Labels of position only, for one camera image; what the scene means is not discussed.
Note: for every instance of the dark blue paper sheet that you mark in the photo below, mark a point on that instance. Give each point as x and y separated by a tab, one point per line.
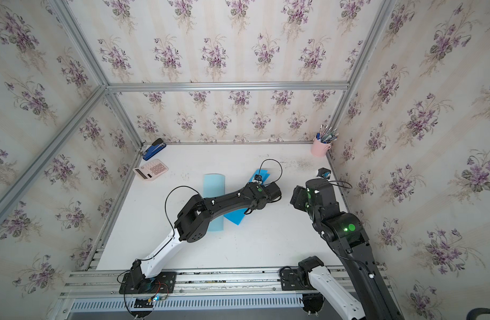
238	215

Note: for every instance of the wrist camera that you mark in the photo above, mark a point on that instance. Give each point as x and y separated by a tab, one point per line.
260	176
324	173

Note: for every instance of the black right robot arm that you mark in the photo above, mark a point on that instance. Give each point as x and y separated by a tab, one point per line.
346	237

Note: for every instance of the pink desk calculator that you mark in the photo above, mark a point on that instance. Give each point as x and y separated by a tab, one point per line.
151	170

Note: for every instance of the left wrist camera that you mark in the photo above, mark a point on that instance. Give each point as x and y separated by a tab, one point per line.
260	176

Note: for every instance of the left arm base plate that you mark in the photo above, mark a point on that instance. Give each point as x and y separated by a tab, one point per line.
148	282

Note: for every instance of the light blue paper sheet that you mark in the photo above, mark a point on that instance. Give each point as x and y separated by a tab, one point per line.
214	186

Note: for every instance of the blue black stapler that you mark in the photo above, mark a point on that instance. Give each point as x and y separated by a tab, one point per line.
157	146

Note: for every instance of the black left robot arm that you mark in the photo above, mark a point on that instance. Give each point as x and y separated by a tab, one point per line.
192	224

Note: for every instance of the aluminium mounting rail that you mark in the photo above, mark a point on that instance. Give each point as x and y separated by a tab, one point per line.
187	282

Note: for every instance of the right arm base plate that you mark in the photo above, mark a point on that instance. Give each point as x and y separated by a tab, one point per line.
297	278

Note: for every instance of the pink pen cup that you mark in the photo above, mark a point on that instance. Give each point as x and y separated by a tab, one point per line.
319	149

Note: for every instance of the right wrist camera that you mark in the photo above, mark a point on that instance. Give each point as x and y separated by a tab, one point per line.
324	173

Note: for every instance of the pens in cup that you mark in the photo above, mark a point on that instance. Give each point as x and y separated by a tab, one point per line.
326	134

